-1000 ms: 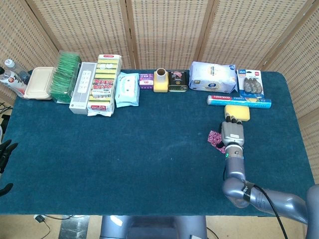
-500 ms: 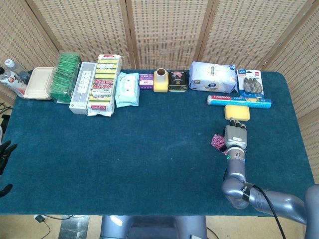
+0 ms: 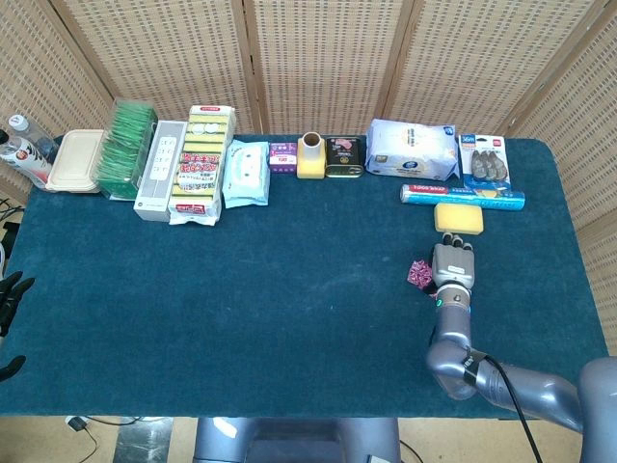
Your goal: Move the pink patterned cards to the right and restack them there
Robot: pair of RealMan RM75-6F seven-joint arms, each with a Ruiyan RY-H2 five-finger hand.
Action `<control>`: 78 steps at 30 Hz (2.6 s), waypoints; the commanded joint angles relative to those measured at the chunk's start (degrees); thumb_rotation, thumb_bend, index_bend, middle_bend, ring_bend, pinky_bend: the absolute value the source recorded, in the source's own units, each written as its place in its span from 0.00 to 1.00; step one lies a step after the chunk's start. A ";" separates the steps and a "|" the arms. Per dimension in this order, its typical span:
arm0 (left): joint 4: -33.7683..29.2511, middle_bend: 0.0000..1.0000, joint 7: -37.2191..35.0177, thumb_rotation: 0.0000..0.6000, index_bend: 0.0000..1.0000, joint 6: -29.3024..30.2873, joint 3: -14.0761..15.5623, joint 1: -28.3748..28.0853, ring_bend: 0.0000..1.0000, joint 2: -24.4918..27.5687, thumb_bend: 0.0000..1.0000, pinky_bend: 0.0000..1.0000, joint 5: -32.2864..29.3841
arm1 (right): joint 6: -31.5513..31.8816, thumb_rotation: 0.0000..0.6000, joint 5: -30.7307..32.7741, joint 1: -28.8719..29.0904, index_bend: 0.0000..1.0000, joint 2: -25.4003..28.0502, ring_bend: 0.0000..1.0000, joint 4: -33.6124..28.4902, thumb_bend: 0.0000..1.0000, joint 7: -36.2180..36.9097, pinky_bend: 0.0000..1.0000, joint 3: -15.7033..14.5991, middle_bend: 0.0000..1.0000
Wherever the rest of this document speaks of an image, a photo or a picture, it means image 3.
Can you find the pink patterned card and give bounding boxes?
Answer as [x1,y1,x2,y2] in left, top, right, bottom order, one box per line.
[407,259,434,290]

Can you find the white paper roll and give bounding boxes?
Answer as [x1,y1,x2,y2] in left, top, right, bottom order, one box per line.
[301,132,323,165]

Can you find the small purple box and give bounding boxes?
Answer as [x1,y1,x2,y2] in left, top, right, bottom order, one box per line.
[268,141,299,176]

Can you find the white blue tissue pack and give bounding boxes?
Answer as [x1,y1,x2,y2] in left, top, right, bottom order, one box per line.
[364,119,459,182]

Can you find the beige lidded food container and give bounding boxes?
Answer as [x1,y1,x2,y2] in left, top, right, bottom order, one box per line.
[45,128,106,195]

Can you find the clear box green tea bags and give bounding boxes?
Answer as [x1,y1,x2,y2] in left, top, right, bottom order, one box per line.
[94,98,159,201]

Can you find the grey metal table base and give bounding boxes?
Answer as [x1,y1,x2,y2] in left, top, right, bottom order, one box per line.
[115,417,174,463]

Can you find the black cable bundle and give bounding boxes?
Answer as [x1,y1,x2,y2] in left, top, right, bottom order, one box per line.
[0,195,25,264]

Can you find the woven wicker folding screen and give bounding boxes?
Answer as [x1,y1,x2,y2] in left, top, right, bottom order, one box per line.
[0,0,617,361]

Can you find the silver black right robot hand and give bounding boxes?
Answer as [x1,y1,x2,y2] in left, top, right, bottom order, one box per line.
[428,231,476,296]

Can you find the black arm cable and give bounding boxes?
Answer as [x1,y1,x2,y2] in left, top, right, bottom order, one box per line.
[462,354,539,463]

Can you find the light blue wet wipes pack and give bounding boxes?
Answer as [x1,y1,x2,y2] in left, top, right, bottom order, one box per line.
[222,139,271,209]

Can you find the white bottle red label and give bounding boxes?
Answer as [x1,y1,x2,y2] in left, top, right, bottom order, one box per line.
[0,128,54,189]

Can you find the teal table cloth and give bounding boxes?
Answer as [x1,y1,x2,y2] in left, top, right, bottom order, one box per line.
[0,134,609,420]

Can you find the yellow green scouring sponge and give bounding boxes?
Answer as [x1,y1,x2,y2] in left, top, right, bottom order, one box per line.
[433,202,485,236]

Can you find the clear bottle white cap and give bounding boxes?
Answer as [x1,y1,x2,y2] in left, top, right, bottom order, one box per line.
[8,114,59,165]

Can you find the white power strip box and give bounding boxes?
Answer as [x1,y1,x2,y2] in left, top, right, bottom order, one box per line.
[133,120,189,223]

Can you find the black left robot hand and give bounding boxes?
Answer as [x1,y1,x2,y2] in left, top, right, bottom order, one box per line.
[0,271,36,382]

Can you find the yellow red snack package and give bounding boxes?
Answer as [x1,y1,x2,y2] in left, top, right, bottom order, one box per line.
[168,104,237,227]

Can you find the dark gold luncheon meat can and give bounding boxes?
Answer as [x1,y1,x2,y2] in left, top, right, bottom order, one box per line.
[325,135,365,179]

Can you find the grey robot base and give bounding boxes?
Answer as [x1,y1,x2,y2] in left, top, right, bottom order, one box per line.
[195,417,402,463]

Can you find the yellow notched sponge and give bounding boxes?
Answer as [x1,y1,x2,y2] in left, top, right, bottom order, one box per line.
[296,144,327,180]

